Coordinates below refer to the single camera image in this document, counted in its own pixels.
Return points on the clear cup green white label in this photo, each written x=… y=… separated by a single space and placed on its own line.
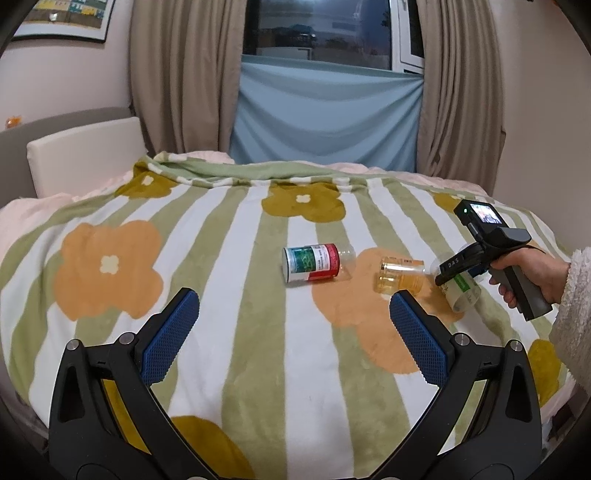
x=462 y=292

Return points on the left beige curtain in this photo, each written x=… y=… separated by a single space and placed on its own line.
x=184 y=66

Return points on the bare right hand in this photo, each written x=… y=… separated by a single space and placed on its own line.
x=548 y=273

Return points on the framed colourful wall picture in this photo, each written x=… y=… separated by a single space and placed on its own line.
x=86 y=20

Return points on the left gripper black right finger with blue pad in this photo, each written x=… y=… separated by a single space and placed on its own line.
x=484 y=421

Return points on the clear cup orange label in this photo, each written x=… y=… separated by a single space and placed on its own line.
x=397 y=274

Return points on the dark window white frame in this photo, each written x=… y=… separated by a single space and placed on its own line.
x=378 y=34

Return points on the beige curtain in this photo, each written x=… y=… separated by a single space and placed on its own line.
x=184 y=66
x=461 y=134

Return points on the white cushion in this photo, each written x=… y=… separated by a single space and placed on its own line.
x=79 y=160

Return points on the right beige curtain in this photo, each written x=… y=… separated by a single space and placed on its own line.
x=461 y=134

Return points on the clear cup red green label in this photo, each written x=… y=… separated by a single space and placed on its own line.
x=316 y=263

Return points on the grey sofa backrest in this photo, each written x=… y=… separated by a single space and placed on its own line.
x=16 y=179

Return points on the striped floral fleece blanket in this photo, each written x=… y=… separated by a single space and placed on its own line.
x=274 y=380

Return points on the light blue hanging cloth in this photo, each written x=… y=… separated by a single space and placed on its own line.
x=326 y=113

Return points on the small orange object on backrest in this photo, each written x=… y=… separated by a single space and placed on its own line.
x=13 y=121

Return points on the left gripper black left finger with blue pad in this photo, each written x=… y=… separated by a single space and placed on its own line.
x=105 y=421

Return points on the white fleece sleeve forearm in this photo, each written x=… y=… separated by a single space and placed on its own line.
x=571 y=331

